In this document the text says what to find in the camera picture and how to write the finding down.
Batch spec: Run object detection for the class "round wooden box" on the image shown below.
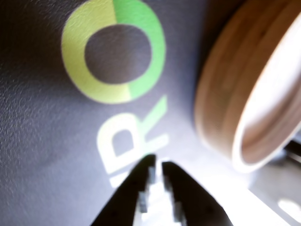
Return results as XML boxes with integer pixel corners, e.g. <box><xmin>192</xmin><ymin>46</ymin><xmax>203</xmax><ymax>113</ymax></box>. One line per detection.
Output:
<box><xmin>194</xmin><ymin>0</ymin><xmax>301</xmax><ymax>174</ymax></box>

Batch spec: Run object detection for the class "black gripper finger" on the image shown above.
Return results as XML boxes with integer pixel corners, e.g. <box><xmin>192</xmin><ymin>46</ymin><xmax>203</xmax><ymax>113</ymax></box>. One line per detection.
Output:
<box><xmin>161</xmin><ymin>161</ymin><xmax>232</xmax><ymax>226</ymax></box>
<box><xmin>90</xmin><ymin>154</ymin><xmax>157</xmax><ymax>226</ymax></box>

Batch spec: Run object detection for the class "dark mat with green letters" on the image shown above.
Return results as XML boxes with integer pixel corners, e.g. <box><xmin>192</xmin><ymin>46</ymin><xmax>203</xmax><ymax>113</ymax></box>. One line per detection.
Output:
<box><xmin>0</xmin><ymin>0</ymin><xmax>301</xmax><ymax>226</ymax></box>

